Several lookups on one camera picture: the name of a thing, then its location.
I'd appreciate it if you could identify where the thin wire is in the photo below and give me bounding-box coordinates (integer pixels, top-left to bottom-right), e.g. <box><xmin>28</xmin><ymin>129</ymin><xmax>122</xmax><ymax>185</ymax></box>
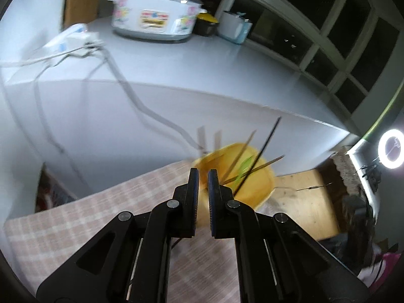
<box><xmin>274</xmin><ymin>181</ymin><xmax>333</xmax><ymax>193</ymax></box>

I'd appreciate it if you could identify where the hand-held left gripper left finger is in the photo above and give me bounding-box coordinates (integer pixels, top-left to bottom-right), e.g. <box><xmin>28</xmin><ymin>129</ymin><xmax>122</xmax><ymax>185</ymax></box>
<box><xmin>36</xmin><ymin>168</ymin><xmax>200</xmax><ymax>303</ymax></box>

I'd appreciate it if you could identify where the white power cable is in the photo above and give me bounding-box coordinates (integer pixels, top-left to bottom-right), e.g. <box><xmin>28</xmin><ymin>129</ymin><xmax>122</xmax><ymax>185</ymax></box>
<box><xmin>0</xmin><ymin>46</ymin><xmax>105</xmax><ymax>68</ymax></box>

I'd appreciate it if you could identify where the dark brown chopstick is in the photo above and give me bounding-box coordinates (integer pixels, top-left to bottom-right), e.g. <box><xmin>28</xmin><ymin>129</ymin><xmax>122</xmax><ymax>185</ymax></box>
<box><xmin>222</xmin><ymin>155</ymin><xmax>286</xmax><ymax>184</ymax></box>

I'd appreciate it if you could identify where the yellow plastic container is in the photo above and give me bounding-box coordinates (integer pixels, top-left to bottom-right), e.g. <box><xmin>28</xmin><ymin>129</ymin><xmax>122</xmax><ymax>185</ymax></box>
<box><xmin>191</xmin><ymin>143</ymin><xmax>276</xmax><ymax>228</ymax></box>

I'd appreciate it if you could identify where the green plastic spoon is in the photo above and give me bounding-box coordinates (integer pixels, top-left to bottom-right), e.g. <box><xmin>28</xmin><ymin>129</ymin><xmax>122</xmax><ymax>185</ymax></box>
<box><xmin>232</xmin><ymin>156</ymin><xmax>255</xmax><ymax>184</ymax></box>

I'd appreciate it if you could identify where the white ring light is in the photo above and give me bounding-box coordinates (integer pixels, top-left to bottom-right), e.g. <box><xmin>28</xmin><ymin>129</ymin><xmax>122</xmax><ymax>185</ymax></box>
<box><xmin>377</xmin><ymin>129</ymin><xmax>404</xmax><ymax>169</ymax></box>

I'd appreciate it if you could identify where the checked beige cloth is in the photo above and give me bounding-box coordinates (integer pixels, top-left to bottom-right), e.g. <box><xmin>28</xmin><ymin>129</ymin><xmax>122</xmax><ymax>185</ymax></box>
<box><xmin>3</xmin><ymin>161</ymin><xmax>243</xmax><ymax>303</ymax></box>

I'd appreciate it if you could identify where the tan wooden chopstick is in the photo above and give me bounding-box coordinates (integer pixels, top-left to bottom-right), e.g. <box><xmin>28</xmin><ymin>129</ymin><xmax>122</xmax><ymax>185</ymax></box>
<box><xmin>221</xmin><ymin>129</ymin><xmax>257</xmax><ymax>185</ymax></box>

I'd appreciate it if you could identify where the dark cloth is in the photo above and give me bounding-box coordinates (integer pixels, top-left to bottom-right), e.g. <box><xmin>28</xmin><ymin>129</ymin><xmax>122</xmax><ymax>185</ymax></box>
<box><xmin>319</xmin><ymin>194</ymin><xmax>382</xmax><ymax>275</ymax></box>

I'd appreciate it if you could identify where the black chopstick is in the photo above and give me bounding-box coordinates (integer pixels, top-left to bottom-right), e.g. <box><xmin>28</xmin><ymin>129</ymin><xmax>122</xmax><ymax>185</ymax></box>
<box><xmin>234</xmin><ymin>117</ymin><xmax>282</xmax><ymax>196</ymax></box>

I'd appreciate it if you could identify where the white power strip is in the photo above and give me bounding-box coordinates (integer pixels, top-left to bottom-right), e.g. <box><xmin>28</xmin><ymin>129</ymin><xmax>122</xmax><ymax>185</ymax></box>
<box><xmin>42</xmin><ymin>23</ymin><xmax>103</xmax><ymax>54</ymax></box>

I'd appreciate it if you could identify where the ring light stand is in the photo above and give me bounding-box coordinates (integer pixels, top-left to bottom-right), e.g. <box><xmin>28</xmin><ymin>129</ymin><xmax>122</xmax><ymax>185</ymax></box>
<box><xmin>361</xmin><ymin>158</ymin><xmax>383</xmax><ymax>193</ymax></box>

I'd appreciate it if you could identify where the pink cloth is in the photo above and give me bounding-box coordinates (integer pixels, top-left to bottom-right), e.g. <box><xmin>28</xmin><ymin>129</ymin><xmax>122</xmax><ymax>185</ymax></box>
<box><xmin>363</xmin><ymin>243</ymin><xmax>401</xmax><ymax>294</ymax></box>

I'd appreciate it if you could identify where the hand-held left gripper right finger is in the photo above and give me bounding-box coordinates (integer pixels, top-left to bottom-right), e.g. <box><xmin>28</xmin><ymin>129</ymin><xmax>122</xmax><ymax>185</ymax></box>
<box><xmin>208</xmin><ymin>169</ymin><xmax>370</xmax><ymax>303</ymax></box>

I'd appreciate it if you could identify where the black pot with yellow lid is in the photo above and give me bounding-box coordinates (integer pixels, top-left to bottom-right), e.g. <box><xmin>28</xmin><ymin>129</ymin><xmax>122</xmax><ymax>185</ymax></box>
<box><xmin>193</xmin><ymin>12</ymin><xmax>220</xmax><ymax>37</ymax></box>

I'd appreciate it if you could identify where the red patterned object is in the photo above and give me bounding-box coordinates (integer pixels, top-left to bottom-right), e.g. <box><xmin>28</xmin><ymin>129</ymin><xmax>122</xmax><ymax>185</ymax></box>
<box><xmin>35</xmin><ymin>164</ymin><xmax>78</xmax><ymax>212</ymax></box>

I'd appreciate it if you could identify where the floral white rice cooker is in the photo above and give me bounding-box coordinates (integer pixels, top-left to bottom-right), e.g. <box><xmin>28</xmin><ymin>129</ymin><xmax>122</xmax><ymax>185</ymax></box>
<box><xmin>107</xmin><ymin>0</ymin><xmax>207</xmax><ymax>41</ymax></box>

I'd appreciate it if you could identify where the white window frame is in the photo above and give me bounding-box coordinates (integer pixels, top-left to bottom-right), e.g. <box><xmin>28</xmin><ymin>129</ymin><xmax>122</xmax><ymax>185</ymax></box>
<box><xmin>192</xmin><ymin>0</ymin><xmax>404</xmax><ymax>114</ymax></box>

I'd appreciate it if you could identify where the white and blue appliance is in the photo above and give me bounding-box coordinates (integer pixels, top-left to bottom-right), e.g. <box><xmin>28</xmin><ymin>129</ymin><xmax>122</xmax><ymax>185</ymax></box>
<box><xmin>217</xmin><ymin>10</ymin><xmax>253</xmax><ymax>45</ymax></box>

